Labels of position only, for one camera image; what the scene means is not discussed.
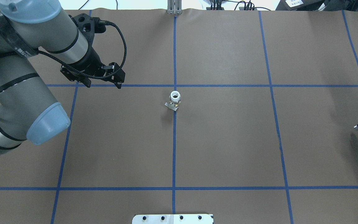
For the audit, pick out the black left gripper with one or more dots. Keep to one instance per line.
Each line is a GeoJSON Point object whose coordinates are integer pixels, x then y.
{"type": "Point", "coordinates": [90, 61]}

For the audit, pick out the white brass PPR valve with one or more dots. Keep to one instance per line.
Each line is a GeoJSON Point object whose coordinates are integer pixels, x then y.
{"type": "Point", "coordinates": [174, 101]}

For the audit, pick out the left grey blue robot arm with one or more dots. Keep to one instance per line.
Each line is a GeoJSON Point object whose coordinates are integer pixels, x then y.
{"type": "Point", "coordinates": [28, 109]}

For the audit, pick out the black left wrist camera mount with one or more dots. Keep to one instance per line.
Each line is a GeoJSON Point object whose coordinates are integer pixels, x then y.
{"type": "Point", "coordinates": [88, 24]}

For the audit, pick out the aluminium frame post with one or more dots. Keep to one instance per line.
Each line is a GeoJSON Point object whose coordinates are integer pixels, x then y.
{"type": "Point", "coordinates": [174, 7]}

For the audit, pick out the white camera stand column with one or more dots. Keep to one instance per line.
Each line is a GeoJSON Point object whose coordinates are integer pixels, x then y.
{"type": "Point", "coordinates": [173, 219]}

